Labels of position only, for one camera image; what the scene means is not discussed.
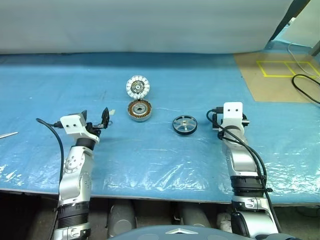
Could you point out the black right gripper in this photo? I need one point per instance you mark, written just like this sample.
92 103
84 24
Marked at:
245 121

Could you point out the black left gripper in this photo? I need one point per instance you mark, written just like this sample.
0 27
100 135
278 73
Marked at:
93 129

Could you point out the silver motor housing copper windings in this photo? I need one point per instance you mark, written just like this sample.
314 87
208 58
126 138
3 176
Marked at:
140 119

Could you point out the white magnet rotor disc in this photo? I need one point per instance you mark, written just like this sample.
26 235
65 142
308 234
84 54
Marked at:
130 87

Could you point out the black rotor disc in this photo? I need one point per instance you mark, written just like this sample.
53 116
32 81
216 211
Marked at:
185 123

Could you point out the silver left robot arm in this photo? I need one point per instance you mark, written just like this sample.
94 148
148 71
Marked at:
75 175

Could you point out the small beige paper scrap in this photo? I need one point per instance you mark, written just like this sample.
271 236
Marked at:
112 112

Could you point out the brown cardboard sheet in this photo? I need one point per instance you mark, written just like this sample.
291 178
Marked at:
275 87

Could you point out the yellow tape rectangle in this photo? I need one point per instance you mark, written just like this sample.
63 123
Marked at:
261 69

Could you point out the blue plastic table cover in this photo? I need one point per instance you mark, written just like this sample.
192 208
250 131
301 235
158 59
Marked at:
175 162

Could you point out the silver metal tool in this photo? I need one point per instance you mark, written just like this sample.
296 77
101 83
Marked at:
10 135

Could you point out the white foam backdrop sheet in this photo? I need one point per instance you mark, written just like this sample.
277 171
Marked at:
125 25

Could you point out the grey rounded cylinder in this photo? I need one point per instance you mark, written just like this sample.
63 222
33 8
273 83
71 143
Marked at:
122 215
195 215

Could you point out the grey metal leg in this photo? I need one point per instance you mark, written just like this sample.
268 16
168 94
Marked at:
316 48

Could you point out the white rounded lump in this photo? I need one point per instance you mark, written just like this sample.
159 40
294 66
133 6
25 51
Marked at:
223 221

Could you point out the white side panel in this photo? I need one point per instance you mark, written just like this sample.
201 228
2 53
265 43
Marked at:
307 25

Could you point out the grey robot torso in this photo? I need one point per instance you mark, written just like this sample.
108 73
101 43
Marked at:
150 233

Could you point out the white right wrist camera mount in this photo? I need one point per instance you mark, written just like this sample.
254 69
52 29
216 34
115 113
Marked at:
232 115

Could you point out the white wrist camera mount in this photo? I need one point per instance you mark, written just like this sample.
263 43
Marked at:
72 123
232 115

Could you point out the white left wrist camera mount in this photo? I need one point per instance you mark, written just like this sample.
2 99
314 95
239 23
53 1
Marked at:
72 123

